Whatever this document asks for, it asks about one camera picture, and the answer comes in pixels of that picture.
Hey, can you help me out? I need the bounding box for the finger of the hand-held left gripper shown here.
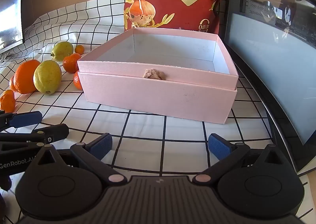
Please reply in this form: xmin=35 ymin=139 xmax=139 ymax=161
xmin=0 ymin=111 xmax=43 ymax=132
xmin=0 ymin=123 xmax=70 ymax=153

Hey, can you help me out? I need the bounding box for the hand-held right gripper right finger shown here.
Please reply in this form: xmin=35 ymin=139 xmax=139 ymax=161
xmin=193 ymin=133 xmax=288 ymax=186

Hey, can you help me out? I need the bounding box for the large orange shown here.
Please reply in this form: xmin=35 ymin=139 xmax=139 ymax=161
xmin=13 ymin=60 xmax=41 ymax=95

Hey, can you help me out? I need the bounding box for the red snack bag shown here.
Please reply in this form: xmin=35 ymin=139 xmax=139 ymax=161
xmin=120 ymin=0 xmax=229 ymax=34

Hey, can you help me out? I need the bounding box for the yellow-green pear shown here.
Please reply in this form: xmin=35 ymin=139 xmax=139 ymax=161
xmin=51 ymin=41 xmax=74 ymax=62
xmin=33 ymin=60 xmax=62 ymax=95

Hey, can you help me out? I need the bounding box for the pink cardboard box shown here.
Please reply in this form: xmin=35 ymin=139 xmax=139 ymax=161
xmin=77 ymin=28 xmax=239 ymax=124

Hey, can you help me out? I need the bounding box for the white black grid cloth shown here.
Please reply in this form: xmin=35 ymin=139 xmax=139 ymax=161
xmin=0 ymin=0 xmax=276 ymax=224

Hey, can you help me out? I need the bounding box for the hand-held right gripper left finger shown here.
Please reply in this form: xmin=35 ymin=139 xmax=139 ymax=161
xmin=32 ymin=133 xmax=127 ymax=186

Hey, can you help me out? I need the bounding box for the black framed monitor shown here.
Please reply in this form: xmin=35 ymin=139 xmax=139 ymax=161
xmin=0 ymin=0 xmax=25 ymax=54

